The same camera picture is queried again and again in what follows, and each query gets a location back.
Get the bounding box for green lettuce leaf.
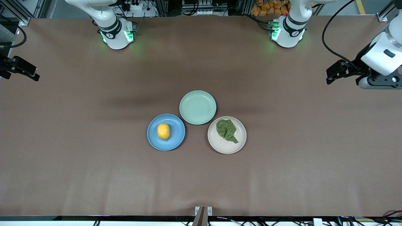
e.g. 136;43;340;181
216;119;239;144

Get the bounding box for yellow lemon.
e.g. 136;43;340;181
157;123;170;141

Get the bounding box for orange snack packets pile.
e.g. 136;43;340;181
251;0;290;16

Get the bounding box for white power strip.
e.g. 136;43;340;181
124;2;157;18

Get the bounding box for brown table cover mat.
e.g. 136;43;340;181
0;14;402;217

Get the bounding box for beige plate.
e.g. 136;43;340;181
208;116;247;154

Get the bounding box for green plate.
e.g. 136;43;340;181
179;90;217;125

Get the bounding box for blue plate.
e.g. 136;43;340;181
147;114;186;151

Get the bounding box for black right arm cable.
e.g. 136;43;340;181
0;24;27;48

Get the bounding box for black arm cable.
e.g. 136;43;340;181
322;0;360;71
0;24;27;48

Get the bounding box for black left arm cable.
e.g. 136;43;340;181
322;0;360;71

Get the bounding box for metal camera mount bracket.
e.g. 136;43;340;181
195;206;213;226

